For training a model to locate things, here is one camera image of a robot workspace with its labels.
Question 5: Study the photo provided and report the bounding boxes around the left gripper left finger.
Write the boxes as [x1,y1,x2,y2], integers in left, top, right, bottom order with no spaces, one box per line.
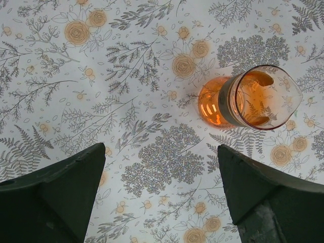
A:
[1,143,105,242]

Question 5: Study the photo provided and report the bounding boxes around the floral table mat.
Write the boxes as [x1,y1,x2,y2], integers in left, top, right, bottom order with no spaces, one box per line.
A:
[1,1,323,242]

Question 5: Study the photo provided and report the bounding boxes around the orange glass carafe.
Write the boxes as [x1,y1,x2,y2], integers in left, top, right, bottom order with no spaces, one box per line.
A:
[197,65,303,131]

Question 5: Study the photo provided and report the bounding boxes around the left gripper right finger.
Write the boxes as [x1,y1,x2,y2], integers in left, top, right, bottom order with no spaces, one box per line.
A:
[218,144,323,242]

